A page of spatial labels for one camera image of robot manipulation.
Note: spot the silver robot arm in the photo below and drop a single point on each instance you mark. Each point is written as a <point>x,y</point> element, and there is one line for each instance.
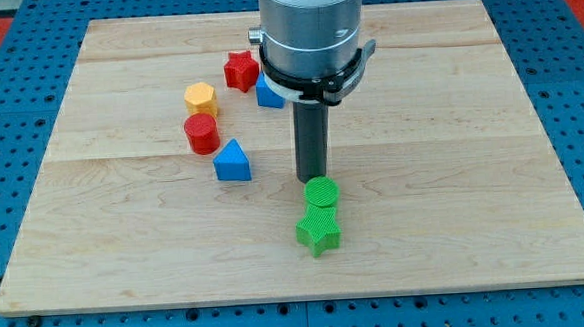
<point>309,38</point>

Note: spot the blue triangle block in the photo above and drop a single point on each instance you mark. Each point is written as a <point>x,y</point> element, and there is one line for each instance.
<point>232,163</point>

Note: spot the green cylinder block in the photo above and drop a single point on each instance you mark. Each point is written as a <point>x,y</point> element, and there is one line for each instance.
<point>321,191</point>

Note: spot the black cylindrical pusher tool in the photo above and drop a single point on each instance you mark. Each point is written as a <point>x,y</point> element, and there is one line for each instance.
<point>311,140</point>

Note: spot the blue cube block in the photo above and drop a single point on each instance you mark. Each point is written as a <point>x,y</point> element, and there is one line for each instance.
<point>266,97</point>

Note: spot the green star block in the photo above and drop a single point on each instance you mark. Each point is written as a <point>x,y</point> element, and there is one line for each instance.
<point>318,229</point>

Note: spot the red cylinder block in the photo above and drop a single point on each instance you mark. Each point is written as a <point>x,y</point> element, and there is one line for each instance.
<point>202,133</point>

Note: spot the red star block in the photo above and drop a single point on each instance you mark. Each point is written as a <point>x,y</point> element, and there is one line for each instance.
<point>241,71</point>

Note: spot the yellow hexagon block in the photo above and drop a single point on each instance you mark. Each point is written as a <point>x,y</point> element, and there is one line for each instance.
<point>201,98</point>

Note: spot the wooden board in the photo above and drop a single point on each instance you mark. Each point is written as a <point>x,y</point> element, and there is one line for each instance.
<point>447,180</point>

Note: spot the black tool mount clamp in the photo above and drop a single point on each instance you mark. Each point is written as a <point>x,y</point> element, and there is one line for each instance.
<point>328,91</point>

